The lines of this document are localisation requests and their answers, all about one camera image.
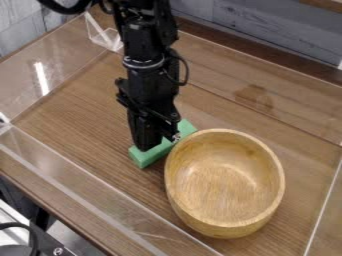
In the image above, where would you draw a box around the black cable lower left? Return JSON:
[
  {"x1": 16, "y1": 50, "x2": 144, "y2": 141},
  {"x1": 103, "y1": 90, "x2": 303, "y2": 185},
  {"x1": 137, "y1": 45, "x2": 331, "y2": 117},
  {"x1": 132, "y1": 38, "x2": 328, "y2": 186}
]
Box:
[{"x1": 0, "y1": 221, "x2": 41, "y2": 256}]

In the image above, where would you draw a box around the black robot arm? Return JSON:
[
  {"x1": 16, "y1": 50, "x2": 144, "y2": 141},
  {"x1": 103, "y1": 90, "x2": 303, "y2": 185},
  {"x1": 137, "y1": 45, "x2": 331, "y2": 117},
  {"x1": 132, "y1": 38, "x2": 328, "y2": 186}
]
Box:
[{"x1": 37, "y1": 0, "x2": 189, "y2": 151}]

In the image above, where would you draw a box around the light wooden bowl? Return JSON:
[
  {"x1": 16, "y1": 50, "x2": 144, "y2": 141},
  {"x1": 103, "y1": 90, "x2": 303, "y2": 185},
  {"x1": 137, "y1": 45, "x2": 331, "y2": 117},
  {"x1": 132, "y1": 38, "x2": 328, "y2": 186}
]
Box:
[{"x1": 164, "y1": 129, "x2": 286, "y2": 239}]

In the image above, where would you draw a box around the green rectangular block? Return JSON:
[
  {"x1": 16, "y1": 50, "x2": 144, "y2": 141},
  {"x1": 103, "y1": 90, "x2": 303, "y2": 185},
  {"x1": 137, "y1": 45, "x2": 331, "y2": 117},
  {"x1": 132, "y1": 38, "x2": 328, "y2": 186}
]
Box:
[{"x1": 128, "y1": 119, "x2": 197, "y2": 169}]

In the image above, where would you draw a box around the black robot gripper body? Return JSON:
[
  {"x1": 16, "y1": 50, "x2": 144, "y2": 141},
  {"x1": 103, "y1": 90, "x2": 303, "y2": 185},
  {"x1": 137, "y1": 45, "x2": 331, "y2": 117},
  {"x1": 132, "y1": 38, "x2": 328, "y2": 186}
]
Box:
[{"x1": 113, "y1": 54, "x2": 189, "y2": 138}]

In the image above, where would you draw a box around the clear acrylic corner bracket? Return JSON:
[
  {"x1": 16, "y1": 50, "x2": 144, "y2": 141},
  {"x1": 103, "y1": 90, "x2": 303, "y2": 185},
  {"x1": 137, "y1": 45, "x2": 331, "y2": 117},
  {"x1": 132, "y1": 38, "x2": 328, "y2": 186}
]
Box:
[{"x1": 84, "y1": 12, "x2": 123, "y2": 53}]

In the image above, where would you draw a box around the clear acrylic tray wall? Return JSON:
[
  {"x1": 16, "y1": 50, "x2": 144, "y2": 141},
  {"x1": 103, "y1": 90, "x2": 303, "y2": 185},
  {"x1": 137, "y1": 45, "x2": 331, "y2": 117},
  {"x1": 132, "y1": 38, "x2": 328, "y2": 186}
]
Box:
[{"x1": 0, "y1": 18, "x2": 342, "y2": 256}]

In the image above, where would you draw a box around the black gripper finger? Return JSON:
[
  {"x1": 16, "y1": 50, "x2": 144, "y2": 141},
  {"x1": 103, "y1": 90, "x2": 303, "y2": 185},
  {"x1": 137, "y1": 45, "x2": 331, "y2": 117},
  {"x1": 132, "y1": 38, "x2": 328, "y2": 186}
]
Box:
[
  {"x1": 145, "y1": 116, "x2": 175, "y2": 150},
  {"x1": 127, "y1": 110, "x2": 148, "y2": 151}
]

